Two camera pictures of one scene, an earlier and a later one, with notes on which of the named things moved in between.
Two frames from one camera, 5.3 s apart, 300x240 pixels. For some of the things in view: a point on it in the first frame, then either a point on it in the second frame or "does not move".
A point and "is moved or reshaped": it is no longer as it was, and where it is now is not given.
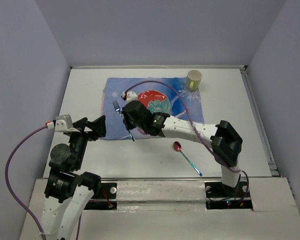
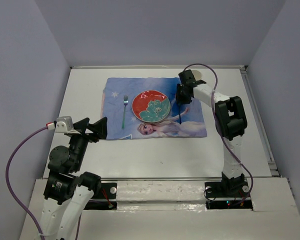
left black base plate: [104, 198] does not move
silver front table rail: [209, 178] does not move
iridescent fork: [118, 109] is moved or reshaped
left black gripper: [99, 126] does not move
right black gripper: [128, 125] -> [179, 98]
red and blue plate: [155, 101] does not move
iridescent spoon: [177, 147] -> [179, 115]
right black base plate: [219, 196] does not move
